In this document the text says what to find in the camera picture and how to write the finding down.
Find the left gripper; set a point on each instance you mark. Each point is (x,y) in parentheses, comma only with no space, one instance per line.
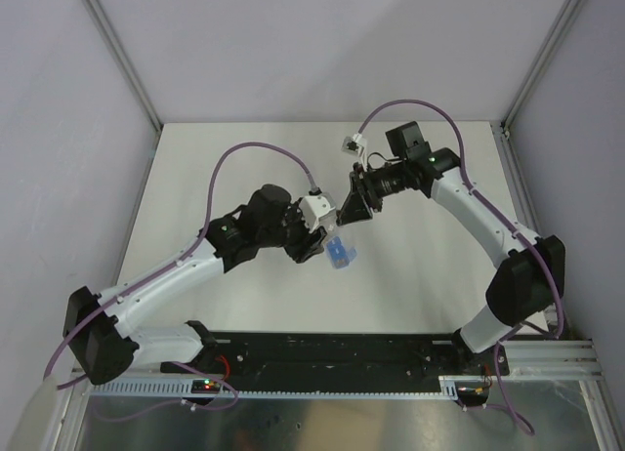
(309,243)

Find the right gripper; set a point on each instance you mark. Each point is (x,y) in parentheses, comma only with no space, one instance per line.
(356,208)

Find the blue pill organizer box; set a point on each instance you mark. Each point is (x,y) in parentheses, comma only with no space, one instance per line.
(339,254)

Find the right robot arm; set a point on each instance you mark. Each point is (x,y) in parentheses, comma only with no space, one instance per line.
(530,268)

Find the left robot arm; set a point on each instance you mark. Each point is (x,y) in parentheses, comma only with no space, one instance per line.
(105,331)

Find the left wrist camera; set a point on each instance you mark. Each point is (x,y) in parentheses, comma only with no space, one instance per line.
(319,211)

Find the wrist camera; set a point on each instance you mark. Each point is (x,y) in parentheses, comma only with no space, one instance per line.
(319,211)
(356,146)

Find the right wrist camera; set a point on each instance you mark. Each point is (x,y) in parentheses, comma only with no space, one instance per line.
(356,146)

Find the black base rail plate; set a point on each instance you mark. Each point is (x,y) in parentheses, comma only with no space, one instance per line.
(342,363)

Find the left aluminium frame post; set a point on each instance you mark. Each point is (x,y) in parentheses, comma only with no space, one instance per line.
(105,28)

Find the aluminium frame post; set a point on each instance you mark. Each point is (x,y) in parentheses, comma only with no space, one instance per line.
(562,24)
(105,28)

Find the right aluminium frame post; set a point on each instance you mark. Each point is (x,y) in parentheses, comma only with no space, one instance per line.
(562,24)

